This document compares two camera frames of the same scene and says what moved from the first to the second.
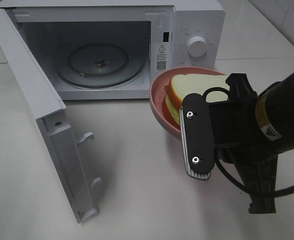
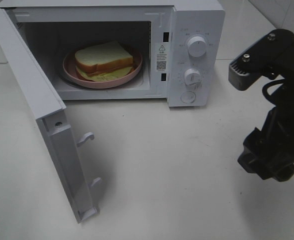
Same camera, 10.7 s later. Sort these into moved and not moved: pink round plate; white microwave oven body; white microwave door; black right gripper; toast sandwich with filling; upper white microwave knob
Moved: pink round plate; toast sandwich with filling; black right gripper
Not moved: upper white microwave knob; white microwave door; white microwave oven body
